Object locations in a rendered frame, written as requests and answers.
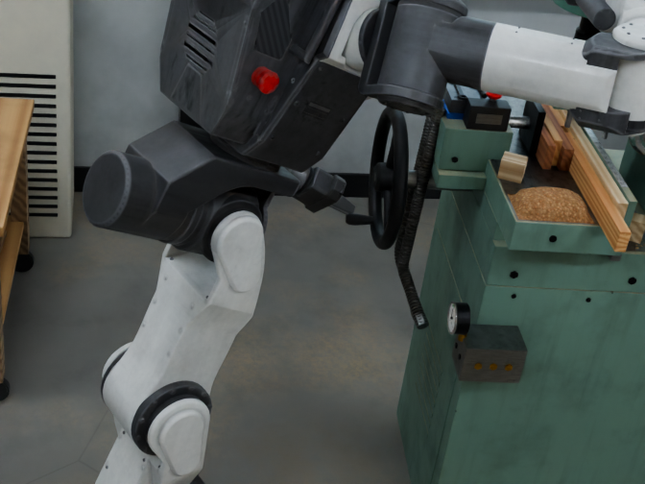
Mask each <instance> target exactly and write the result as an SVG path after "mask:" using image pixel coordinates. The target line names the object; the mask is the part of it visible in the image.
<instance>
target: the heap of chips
mask: <svg viewBox="0 0 645 484"><path fill-rule="evenodd" d="M508 196H509V198H510V201H511V203H512V205H513V207H514V211H515V213H516V215H517V218H518V220H535V221H551V222H567V223H583V224H594V222H593V220H592V218H591V216H590V215H589V213H588V210H587V206H586V204H585V201H584V200H583V198H582V197H581V196H580V195H579V194H577V193H575V192H573V191H572V190H569V189H566V188H558V187H548V186H539V187H531V188H525V189H520V190H519V191H518V192H517V193H516V194H508Z"/></svg>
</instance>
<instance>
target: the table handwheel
mask: <svg viewBox="0 0 645 484"><path fill-rule="evenodd" d="M391 126H392V127H393V137H392V142H391V147H390V151H389V154H388V158H387V162H384V157H385V151H386V145H387V140H388V135H389V131H390V128H391ZM418 174H419V172H418V171H417V170H409V143H408V132H407V125H406V120H405V117H404V114H403V112H402V111H400V110H397V109H391V108H389V107H386V108H384V110H383V111H382V113H381V115H380V118H379V120H378V123H377V127H376V131H375V135H374V140H373V145H372V151H371V159H370V181H369V216H373V225H370V231H371V236H372V239H373V242H374V244H375V245H376V247H377V248H379V249H381V250H388V249H389V248H390V247H391V246H392V245H393V244H394V242H395V240H396V239H397V236H398V234H399V230H400V227H401V223H402V219H403V214H404V208H405V203H406V195H407V188H415V186H417V185H416V183H417V180H418ZM430 174H431V175H430V176H429V177H430V178H429V182H428V184H427V185H428V186H427V187H426V188H427V189H436V190H451V191H466V192H472V191H473V190H468V189H453V188H438V187H437V186H436V184H435V181H434V178H433V175H432V172H431V173H430ZM382 192H383V201H384V226H383V217H382Z"/></svg>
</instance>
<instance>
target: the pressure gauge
mask: <svg viewBox="0 0 645 484"><path fill-rule="evenodd" d="M452 310H453V312H452ZM451 314H452V316H451ZM450 317H453V319H450ZM447 327H448V331H449V333H450V334H459V335H458V340H459V341H461V342H463V339H464V338H466V336H467V333H468V331H469V327H470V308H469V305H468V303H467V302H451V303H450V305H449V307H448V312H447Z"/></svg>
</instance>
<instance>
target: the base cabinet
mask: <svg viewBox="0 0 645 484"><path fill-rule="evenodd" d="M419 301H420V302H421V304H422V307H423V308H422V309H423V310H424V311H423V312H424V313H425V314H426V317H427V320H428V323H429V326H428V327H426V328H423V329H418V328H417V326H416V324H415V325H414V329H413V334H412V339H411V344H410V349H409V353H408V358H407V363H406V368H405V373H404V377H403V382H402V387H401V392H400V397H399V401H398V406H397V410H396V415H397V419H398V424H399V429H400V434H401V439H402V443H403V447H404V452H405V457H406V462H407V466H408V471H409V475H410V480H411V484H645V293H635V292H617V291H598V290H579V289H560V288H541V287H523V286H504V285H487V284H486V283H485V280H484V278H483V275H482V272H481V270H480V267H479V264H478V261H477V259H476V256H475V253H474V251H473V249H472V246H471V243H470V240H469V238H468V235H467V232H466V228H465V225H464V222H463V219H462V217H461V214H460V211H459V209H458V207H457V204H456V201H455V198H454V196H453V193H452V191H451V190H442V192H441V196H440V201H439V206H438V211H437V216H436V221H435V226H434V230H433V235H432V240H431V245H430V250H429V255H428V258H427V263H426V268H425V273H424V278H423V283H422V287H421V292H420V297H419ZM451 302H458V303H468V305H469V308H470V323H471V324H476V325H498V326H518V328H519V330H520V333H521V335H522V338H523V340H524V343H525V346H526V348H527V351H528V352H527V355H526V359H525V363H524V366H523V370H522V374H521V377H520V380H519V383H505V382H480V381H460V380H459V378H458V375H457V372H456V368H455V365H454V362H453V358H452V351H453V347H454V343H455V338H456V334H450V333H449V331H448V327H447V312H448V307H449V305H450V303H451Z"/></svg>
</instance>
